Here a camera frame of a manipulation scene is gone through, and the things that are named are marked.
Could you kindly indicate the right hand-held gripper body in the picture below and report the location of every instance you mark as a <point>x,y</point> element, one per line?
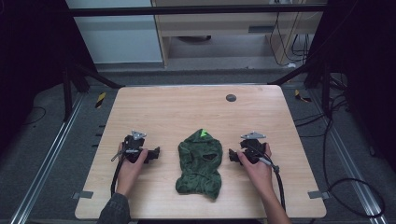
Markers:
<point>252,146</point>

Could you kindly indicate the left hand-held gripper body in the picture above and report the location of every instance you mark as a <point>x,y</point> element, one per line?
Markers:
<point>134,145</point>

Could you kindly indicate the dark green knitted hood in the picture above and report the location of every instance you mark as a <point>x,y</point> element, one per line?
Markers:
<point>199,165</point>

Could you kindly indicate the person's left hand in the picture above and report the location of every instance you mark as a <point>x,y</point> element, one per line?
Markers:
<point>130,174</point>

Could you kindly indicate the person's right hand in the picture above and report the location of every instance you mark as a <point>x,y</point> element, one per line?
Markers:
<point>258,174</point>

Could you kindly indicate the grey round table grommet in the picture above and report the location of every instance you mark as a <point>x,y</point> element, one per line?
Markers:
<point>231,98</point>

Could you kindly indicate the yellow black tape strip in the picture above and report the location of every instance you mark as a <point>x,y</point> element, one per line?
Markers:
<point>100,99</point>
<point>300,96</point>

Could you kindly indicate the black metal stand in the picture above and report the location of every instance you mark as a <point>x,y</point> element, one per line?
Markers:
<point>67,93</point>
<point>325,90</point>

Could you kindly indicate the white cabinet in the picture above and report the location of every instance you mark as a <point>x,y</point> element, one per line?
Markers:
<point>118,37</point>

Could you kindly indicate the light wooden desk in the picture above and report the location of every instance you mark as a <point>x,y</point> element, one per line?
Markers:
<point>218,26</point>

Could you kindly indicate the dark curtain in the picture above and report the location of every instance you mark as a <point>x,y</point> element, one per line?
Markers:
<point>34,62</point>
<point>364,77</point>

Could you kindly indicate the grey table edge bracket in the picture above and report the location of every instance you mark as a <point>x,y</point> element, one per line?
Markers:
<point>82,195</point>
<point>318,195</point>

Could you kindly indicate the metal floor rail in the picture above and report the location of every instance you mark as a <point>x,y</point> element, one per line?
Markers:
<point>351,168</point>
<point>46,161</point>

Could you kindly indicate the black horizontal frame bar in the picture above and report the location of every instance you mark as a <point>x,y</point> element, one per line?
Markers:
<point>186,10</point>

